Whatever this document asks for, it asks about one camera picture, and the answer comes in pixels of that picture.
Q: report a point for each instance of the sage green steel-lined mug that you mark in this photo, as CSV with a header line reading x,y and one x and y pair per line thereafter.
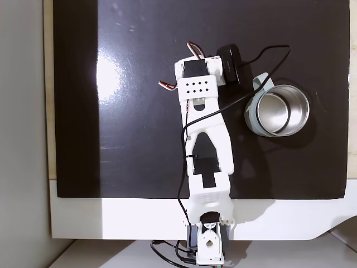
x,y
279,111

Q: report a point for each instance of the black table mat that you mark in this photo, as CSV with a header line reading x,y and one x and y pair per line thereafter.
x,y
134,111

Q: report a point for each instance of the white base board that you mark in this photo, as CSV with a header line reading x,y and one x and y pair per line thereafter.
x,y
125,217

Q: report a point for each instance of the black oval camera box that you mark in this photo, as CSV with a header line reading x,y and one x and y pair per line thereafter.
x,y
230,64

